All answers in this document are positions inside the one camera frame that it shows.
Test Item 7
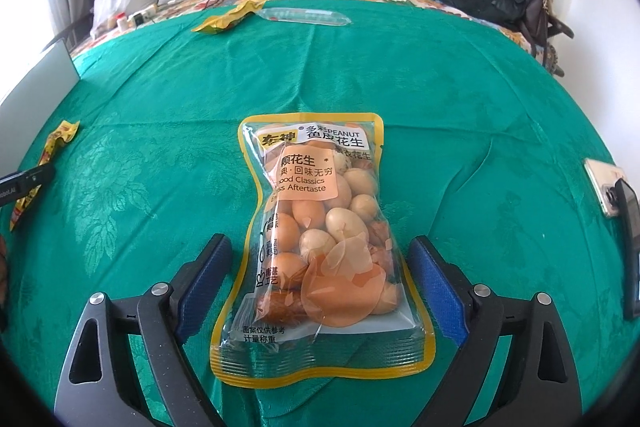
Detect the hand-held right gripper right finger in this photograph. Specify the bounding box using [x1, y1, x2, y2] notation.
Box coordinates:
[407, 234, 583, 427]

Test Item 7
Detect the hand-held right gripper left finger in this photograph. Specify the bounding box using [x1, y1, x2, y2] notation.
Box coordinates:
[55, 233, 233, 427]

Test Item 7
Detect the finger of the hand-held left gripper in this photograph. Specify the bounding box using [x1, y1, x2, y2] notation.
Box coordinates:
[0, 163, 54, 195]

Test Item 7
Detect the yellow cartoon snack packet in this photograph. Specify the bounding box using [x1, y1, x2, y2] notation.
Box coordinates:
[9, 120, 82, 230]

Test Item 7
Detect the white cardboard box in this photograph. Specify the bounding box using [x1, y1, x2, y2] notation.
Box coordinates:
[0, 38, 81, 180]

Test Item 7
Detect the peanut packet yellow border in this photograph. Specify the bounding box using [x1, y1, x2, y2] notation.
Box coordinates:
[210, 112, 437, 390]

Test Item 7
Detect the clear sausage packet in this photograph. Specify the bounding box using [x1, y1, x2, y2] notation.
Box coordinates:
[257, 7, 352, 29]

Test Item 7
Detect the green blanket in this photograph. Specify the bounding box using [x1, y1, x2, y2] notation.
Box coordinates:
[0, 0, 640, 427]

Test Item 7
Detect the dark wooden chair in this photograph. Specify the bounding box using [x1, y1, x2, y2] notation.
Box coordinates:
[40, 18, 96, 55]

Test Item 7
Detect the clear plastic bag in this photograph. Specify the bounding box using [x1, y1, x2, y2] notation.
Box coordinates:
[91, 0, 135, 35]

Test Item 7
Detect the gold smartphone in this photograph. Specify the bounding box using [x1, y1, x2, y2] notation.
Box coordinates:
[583, 158, 627, 219]

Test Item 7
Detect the white power strip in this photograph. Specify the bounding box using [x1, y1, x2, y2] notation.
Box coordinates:
[129, 7, 158, 26]

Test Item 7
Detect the black flat device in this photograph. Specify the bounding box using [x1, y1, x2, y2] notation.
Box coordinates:
[614, 179, 640, 320]

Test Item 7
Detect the dark brown handbag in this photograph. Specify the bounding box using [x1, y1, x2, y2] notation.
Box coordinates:
[520, 0, 576, 58]

